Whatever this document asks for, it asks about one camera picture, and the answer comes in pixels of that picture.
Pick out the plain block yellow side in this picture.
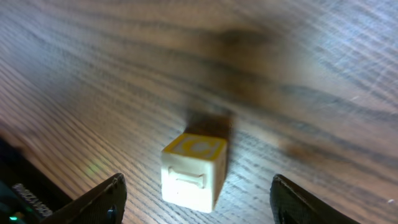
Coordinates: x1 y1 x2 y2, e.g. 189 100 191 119
160 133 228 213

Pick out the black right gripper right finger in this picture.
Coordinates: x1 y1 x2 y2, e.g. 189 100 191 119
270 174 359 224

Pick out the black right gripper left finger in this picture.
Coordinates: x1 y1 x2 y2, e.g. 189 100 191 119
40 173 127 224

